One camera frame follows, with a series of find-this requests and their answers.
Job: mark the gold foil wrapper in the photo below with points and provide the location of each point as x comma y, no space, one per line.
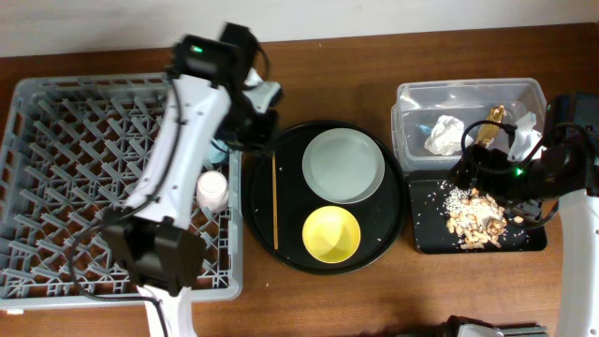
488,132

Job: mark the pink cup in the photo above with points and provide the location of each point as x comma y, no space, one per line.
212,191

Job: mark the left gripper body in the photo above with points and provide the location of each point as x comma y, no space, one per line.
253,125

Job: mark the wooden chopstick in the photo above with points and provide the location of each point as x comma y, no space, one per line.
274,202

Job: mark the clear plastic bin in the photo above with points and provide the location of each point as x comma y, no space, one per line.
420,104

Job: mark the black rectangular tray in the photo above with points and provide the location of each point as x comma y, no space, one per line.
428,191

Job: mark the round black tray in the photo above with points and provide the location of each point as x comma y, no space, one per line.
381,216

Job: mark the grey dishwasher rack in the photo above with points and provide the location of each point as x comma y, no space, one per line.
72,146

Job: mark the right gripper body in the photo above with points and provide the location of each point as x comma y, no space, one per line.
473,165

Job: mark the food scraps pile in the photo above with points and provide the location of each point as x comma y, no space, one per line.
475,218

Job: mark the light blue cup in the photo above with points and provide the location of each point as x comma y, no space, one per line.
218,152

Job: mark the grey round plate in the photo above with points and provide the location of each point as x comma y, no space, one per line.
343,165

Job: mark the yellow bowl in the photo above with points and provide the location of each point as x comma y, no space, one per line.
331,234

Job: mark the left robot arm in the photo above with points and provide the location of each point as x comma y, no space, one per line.
215,94

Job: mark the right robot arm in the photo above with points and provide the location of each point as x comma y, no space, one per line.
561,164

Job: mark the white tissue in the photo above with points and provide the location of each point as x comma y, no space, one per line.
445,136

